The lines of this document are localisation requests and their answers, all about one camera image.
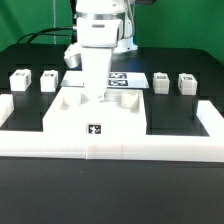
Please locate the white U-shaped obstacle fence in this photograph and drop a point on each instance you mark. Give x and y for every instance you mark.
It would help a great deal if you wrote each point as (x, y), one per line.
(148, 147)

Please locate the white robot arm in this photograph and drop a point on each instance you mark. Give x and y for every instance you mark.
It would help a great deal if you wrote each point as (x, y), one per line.
(104, 27)

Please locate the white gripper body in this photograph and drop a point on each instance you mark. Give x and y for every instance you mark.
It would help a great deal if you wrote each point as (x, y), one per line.
(96, 65)

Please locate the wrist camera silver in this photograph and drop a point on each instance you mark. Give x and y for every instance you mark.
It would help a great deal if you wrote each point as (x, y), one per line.
(72, 55)

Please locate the white sheet with markers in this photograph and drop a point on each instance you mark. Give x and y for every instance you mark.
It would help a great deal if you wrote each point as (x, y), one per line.
(128, 80)

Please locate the white square table top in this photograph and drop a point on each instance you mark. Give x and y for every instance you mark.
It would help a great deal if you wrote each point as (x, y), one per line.
(121, 113)

